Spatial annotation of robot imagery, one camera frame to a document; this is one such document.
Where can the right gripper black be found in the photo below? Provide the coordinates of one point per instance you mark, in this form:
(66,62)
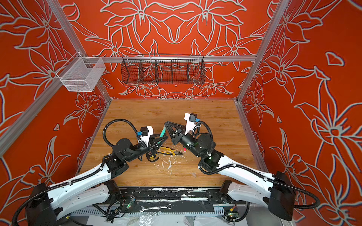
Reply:
(176,135)

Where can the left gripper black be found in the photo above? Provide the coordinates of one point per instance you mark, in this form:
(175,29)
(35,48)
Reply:
(156,146)

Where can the green marker pen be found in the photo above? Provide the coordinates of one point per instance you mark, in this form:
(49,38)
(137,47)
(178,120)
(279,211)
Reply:
(163,132)

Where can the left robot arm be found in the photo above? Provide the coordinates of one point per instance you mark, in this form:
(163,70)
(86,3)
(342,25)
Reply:
(47,205)

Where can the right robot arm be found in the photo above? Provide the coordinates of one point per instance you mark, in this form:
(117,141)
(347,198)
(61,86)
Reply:
(274,191)

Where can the yellow black pliers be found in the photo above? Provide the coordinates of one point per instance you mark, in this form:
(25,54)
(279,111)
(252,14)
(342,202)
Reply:
(169,151)

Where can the yellow black tape measure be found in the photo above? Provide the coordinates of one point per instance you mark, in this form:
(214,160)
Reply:
(152,157)

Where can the silver wrench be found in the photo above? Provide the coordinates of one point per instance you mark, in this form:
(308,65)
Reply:
(143,209)

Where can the white mesh basket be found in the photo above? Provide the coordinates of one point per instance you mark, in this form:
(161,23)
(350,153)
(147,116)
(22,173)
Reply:
(80,76)

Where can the small circuit board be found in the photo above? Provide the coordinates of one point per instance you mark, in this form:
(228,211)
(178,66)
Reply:
(231,215)

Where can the black wire basket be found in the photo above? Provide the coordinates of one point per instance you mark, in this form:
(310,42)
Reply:
(166,69)

